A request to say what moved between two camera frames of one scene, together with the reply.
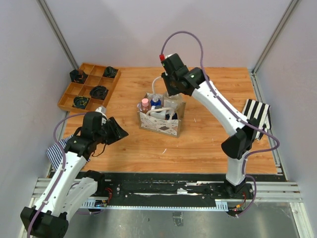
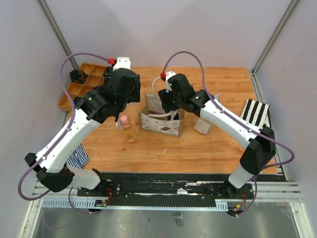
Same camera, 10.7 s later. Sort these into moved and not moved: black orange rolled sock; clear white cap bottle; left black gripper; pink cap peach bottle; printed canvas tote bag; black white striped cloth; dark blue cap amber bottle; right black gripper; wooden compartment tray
Moved: right black gripper; left black gripper; clear white cap bottle; pink cap peach bottle
Not moved: wooden compartment tray; black white striped cloth; dark blue cap amber bottle; printed canvas tote bag; black orange rolled sock
